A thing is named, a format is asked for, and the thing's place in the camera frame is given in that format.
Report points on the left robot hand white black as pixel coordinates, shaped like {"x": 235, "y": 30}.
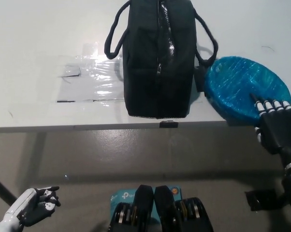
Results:
{"x": 27, "y": 205}

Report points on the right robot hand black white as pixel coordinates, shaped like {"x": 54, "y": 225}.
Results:
{"x": 278, "y": 128}

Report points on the blue plate stack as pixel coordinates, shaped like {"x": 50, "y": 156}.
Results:
{"x": 239, "y": 84}

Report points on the black fabric duffel bag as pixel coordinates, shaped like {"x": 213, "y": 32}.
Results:
{"x": 148, "y": 84}

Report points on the black floor tape square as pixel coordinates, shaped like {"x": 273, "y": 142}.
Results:
{"x": 260, "y": 199}

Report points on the teal tp-link box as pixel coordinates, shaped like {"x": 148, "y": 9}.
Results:
{"x": 123, "y": 195}

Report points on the small black tape piece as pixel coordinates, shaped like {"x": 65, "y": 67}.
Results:
{"x": 169, "y": 124}

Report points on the grey paper piece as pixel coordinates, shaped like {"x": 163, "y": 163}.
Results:
{"x": 69, "y": 71}

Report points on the clear plastic sheet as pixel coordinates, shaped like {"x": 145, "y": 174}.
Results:
{"x": 102, "y": 79}

